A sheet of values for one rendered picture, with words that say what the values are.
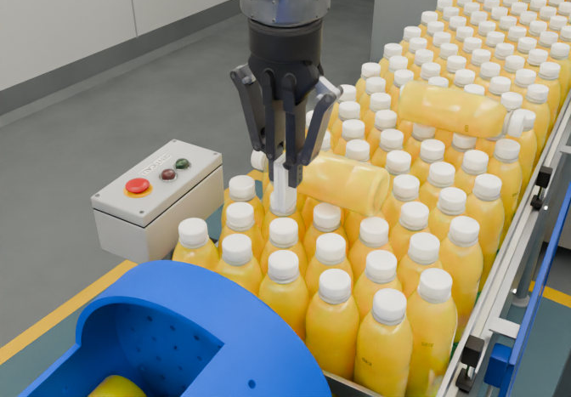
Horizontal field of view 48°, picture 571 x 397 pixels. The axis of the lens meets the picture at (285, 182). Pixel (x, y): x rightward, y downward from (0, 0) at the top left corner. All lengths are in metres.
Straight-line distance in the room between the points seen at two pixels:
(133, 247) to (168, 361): 0.27
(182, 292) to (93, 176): 2.55
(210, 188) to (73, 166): 2.23
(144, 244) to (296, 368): 0.42
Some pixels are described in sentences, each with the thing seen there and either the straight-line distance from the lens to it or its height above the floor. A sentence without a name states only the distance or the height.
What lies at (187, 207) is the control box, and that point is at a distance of 1.00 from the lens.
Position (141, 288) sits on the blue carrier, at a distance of 0.61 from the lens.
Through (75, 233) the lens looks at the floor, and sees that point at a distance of 2.78.
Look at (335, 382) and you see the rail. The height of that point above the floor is 0.97.
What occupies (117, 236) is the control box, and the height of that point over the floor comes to 1.04.
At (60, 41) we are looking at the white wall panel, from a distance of 3.93.
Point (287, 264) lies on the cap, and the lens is 0.81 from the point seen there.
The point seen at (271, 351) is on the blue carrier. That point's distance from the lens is 0.58.
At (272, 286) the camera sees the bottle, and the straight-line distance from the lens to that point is 0.83.
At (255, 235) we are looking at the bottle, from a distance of 0.92.
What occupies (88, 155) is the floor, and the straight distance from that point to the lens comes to 3.30.
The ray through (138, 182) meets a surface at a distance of 0.97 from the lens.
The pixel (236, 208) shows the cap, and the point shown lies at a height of 1.10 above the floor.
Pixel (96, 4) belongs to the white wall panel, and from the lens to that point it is 4.05.
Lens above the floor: 1.64
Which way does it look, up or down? 34 degrees down
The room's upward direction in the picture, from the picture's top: straight up
